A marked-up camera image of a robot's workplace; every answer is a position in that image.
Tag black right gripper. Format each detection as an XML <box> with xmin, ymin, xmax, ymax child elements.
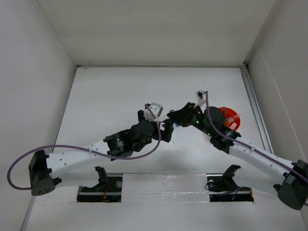
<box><xmin>167</xmin><ymin>102</ymin><xmax>214</xmax><ymax>137</ymax></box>

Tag blue and black highlighter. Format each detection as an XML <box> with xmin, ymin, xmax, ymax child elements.
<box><xmin>173</xmin><ymin>123</ymin><xmax>181</xmax><ymax>128</ymax></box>

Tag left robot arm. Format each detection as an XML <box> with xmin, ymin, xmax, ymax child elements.
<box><xmin>28</xmin><ymin>108</ymin><xmax>174</xmax><ymax>196</ymax></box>

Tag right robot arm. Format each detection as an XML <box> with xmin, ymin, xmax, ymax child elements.
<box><xmin>167</xmin><ymin>103</ymin><xmax>308</xmax><ymax>210</ymax></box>

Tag orange round pen holder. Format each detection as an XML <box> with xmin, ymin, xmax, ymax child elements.
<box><xmin>219</xmin><ymin>107</ymin><xmax>241</xmax><ymax>131</ymax></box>

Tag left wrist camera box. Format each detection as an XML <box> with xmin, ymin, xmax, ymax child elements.
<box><xmin>143</xmin><ymin>103</ymin><xmax>163</xmax><ymax>122</ymax></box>

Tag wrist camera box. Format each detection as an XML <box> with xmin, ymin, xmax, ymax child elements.
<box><xmin>194</xmin><ymin>90</ymin><xmax>206</xmax><ymax>108</ymax></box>
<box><xmin>143</xmin><ymin>103</ymin><xmax>163</xmax><ymax>122</ymax></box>

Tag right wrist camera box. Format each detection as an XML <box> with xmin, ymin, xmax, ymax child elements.
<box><xmin>194</xmin><ymin>90</ymin><xmax>206</xmax><ymax>108</ymax></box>

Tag aluminium rail right side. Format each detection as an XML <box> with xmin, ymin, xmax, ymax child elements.
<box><xmin>240</xmin><ymin>63</ymin><xmax>274</xmax><ymax>154</ymax></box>

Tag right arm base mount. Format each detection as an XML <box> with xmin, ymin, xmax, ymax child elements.
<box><xmin>205</xmin><ymin>165</ymin><xmax>254</xmax><ymax>203</ymax></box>

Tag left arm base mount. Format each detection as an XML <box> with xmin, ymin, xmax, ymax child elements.
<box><xmin>77</xmin><ymin>167</ymin><xmax>123</xmax><ymax>203</ymax></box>

